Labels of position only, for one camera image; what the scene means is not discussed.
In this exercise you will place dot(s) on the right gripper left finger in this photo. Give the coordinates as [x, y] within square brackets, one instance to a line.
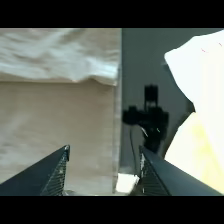
[40, 178]

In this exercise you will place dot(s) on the cream garment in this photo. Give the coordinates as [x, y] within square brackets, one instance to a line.
[196, 150]

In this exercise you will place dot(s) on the brown shirt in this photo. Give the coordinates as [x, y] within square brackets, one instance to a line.
[56, 110]

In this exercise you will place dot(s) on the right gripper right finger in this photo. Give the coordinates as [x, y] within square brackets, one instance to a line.
[170, 180]

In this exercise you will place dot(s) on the white garment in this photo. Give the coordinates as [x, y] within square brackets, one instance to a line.
[203, 73]

